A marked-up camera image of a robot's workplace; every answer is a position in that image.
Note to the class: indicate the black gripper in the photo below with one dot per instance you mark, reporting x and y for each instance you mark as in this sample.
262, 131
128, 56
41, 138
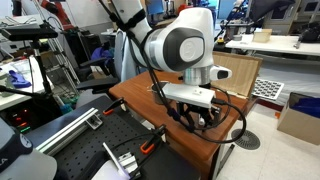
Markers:
193, 110

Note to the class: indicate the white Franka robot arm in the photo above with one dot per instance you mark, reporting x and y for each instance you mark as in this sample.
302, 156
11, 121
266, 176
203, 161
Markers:
180, 50

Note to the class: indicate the red robot arm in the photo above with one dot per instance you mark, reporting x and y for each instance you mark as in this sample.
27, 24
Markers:
61, 15

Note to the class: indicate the grey metal table leg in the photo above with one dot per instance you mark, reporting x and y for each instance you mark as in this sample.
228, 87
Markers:
226, 156

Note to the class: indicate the round floor drain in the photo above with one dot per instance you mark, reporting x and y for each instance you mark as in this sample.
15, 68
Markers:
246, 140

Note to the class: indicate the black orange bar clamp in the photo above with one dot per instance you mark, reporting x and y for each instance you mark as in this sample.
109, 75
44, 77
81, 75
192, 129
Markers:
108, 111
146, 148

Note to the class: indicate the black white checkerboard sheet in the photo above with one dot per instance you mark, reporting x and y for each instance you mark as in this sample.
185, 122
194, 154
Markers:
268, 88

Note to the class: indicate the grey tape roll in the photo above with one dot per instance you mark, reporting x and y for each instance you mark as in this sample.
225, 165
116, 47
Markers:
237, 37

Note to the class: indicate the light blue hanging cloth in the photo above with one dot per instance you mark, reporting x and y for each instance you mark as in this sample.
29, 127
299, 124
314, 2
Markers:
125, 63

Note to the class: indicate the large cardboard box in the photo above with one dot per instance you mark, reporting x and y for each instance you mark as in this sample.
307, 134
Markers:
296, 126

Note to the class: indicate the small wooden box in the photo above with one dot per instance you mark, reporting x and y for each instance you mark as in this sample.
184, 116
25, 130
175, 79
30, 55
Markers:
262, 36

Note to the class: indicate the blue plastic bag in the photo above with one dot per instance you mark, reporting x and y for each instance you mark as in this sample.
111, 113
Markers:
306, 105

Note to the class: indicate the black office chair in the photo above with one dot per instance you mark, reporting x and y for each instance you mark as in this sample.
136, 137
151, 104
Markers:
96, 83

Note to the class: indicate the white desk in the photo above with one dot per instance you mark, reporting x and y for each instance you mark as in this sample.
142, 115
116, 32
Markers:
283, 45

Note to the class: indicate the black perforated breadboard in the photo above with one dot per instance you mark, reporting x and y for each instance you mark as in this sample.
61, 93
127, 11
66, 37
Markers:
90, 150

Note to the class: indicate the purple cloth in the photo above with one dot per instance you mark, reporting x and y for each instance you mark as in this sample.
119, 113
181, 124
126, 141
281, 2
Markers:
100, 53

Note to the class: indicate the black bag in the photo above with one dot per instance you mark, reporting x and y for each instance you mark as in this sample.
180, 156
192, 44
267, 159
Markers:
310, 33

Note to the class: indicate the white side table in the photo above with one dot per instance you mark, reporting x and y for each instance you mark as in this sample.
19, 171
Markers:
16, 96

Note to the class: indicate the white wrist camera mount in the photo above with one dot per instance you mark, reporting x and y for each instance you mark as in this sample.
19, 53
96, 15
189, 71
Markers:
186, 93

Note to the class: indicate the short aluminium profile rail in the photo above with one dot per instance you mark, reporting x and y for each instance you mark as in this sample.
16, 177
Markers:
128, 161

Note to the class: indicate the long aluminium profile rail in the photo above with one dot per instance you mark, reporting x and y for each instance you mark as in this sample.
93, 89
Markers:
66, 131

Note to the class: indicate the black camera stand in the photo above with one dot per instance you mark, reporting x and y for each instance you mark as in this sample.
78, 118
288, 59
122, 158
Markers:
41, 70

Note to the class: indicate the black stereo camera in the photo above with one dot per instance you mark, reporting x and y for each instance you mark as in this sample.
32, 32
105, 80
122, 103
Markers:
30, 33

